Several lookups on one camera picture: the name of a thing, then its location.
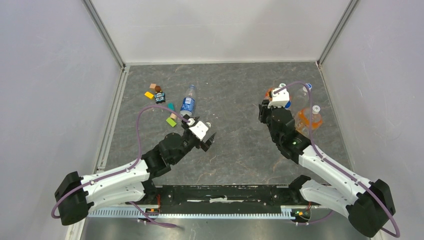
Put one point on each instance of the white cable tray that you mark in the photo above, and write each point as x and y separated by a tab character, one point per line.
132	212

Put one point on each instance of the clear bottle white cap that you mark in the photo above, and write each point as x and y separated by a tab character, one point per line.
300	98

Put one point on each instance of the yellow block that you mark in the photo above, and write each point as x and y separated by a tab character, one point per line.
149	95

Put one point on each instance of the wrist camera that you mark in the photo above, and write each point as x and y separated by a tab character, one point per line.
199	130
279	99

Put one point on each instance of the orange bottle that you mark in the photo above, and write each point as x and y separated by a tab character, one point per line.
268	93
306	118

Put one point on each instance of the green block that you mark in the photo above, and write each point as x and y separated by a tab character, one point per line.
171	122

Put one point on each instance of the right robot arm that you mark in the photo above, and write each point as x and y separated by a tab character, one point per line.
368	205

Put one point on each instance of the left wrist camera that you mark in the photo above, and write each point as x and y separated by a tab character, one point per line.
199	130

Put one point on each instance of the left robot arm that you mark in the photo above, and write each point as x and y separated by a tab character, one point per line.
78	196

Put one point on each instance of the orange bottle left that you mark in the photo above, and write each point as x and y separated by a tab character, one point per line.
268	93

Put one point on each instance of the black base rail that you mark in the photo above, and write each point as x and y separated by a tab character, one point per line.
222	199

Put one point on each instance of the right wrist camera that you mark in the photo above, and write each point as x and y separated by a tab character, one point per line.
279	99

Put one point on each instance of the blue label bottle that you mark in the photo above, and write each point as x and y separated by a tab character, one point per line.
188	103

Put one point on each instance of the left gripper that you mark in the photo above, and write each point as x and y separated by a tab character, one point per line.
205	146

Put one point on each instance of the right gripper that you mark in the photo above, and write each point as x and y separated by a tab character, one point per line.
264	109

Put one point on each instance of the orange bottle right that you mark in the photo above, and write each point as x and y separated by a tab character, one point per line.
306	118

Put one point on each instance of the teal block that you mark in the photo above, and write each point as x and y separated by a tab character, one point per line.
171	106

